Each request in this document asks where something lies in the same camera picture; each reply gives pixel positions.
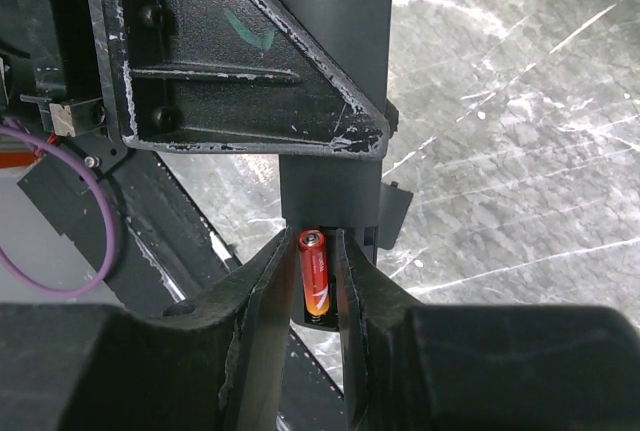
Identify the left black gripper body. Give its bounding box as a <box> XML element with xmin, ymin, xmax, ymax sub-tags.
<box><xmin>1</xmin><ymin>0</ymin><xmax>128</xmax><ymax>180</ymax></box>

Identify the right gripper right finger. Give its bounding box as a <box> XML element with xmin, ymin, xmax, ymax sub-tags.
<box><xmin>334</xmin><ymin>231</ymin><xmax>639</xmax><ymax>430</ymax></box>

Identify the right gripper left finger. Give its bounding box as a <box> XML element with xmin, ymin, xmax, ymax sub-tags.
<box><xmin>1</xmin><ymin>228</ymin><xmax>295</xmax><ymax>430</ymax></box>

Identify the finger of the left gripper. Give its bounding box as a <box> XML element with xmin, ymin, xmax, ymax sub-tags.
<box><xmin>90</xmin><ymin>0</ymin><xmax>390</xmax><ymax>154</ymax></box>

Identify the red green battery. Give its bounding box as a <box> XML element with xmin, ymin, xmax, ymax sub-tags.
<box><xmin>298</xmin><ymin>230</ymin><xmax>330</xmax><ymax>317</ymax></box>

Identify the black remote control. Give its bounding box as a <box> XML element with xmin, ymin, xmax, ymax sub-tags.
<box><xmin>268</xmin><ymin>0</ymin><xmax>396</xmax><ymax>330</ymax></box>

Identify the black remote battery cover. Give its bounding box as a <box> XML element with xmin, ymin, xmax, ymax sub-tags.
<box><xmin>378</xmin><ymin>181</ymin><xmax>414</xmax><ymax>250</ymax></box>

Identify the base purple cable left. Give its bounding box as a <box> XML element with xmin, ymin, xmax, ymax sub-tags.
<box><xmin>0</xmin><ymin>118</ymin><xmax>119</xmax><ymax>297</ymax></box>

